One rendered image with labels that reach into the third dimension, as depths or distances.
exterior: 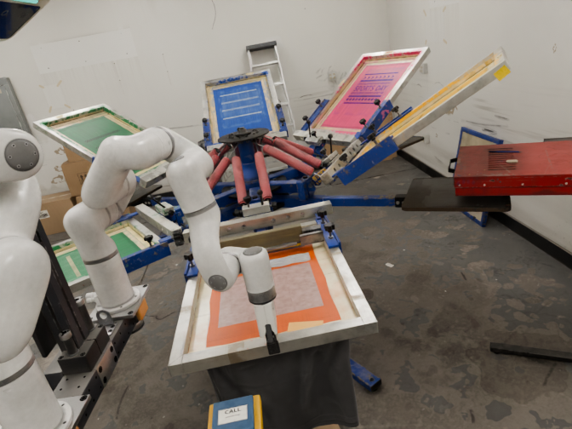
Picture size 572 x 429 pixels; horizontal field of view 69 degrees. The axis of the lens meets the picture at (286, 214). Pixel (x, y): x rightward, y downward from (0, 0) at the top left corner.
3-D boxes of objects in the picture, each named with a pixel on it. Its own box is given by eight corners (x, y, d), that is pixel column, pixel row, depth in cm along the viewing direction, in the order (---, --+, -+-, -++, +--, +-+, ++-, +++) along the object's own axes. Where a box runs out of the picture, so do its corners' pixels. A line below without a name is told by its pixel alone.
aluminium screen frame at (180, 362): (379, 332, 116) (377, 321, 115) (171, 377, 114) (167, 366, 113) (324, 225, 189) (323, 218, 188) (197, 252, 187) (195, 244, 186)
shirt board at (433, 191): (507, 190, 212) (507, 175, 209) (511, 225, 179) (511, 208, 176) (272, 193, 269) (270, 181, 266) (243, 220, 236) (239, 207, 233)
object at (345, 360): (363, 427, 141) (348, 324, 125) (231, 456, 140) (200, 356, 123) (360, 420, 144) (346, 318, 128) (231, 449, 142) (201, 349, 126)
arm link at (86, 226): (72, 266, 114) (50, 213, 108) (103, 243, 126) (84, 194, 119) (102, 265, 111) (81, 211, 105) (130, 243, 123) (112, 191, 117)
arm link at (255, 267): (205, 260, 104) (216, 243, 113) (214, 296, 108) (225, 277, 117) (263, 255, 101) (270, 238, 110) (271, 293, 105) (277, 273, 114)
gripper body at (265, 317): (247, 285, 115) (255, 318, 119) (248, 306, 105) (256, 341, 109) (274, 279, 115) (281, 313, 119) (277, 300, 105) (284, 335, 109)
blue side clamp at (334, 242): (343, 258, 162) (340, 242, 159) (330, 260, 161) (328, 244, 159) (328, 228, 190) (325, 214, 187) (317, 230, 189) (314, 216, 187)
